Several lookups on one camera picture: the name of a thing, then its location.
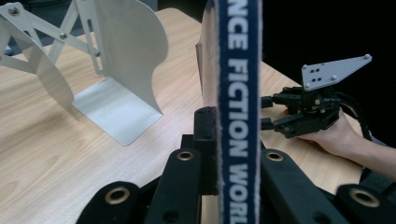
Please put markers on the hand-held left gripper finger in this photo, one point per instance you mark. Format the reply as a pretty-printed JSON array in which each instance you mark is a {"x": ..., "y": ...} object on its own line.
[{"x": 204, "y": 140}]

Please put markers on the glossy red-covered magazine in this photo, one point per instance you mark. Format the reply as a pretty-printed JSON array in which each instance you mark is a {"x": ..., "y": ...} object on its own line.
[{"x": 238, "y": 93}]

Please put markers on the white metal expandable bookend rack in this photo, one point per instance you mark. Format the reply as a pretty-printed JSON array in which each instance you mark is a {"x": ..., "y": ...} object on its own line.
[{"x": 124, "y": 77}]

